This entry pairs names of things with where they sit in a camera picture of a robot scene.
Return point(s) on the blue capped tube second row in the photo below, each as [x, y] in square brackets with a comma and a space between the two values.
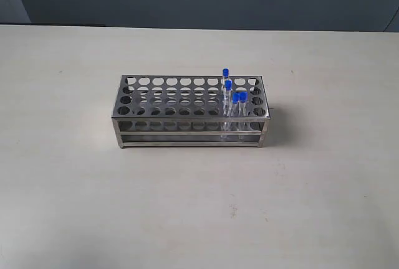
[226, 96]

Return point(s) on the blue capped tube back row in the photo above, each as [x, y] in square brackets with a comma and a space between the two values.
[225, 76]

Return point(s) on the stainless steel test tube rack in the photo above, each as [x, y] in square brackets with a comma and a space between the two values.
[186, 110]

